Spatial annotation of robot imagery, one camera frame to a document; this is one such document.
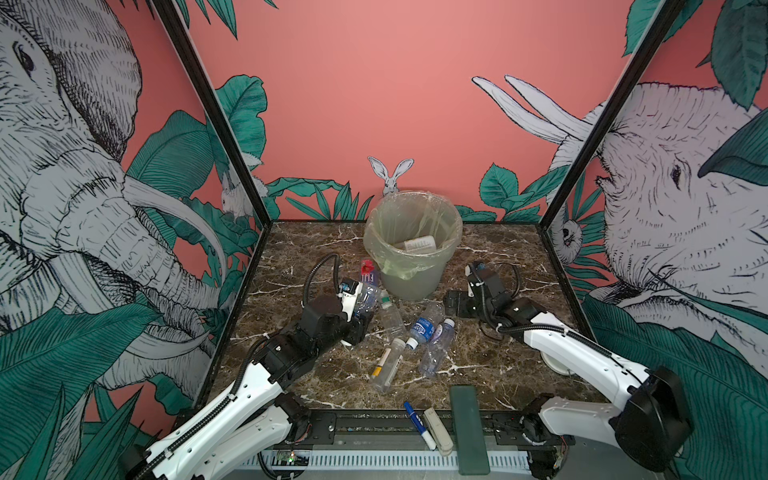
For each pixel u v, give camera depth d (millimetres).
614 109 859
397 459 701
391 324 927
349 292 625
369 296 703
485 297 613
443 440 692
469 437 717
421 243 971
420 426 731
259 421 589
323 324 528
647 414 390
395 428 751
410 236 1025
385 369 801
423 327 859
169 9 688
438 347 881
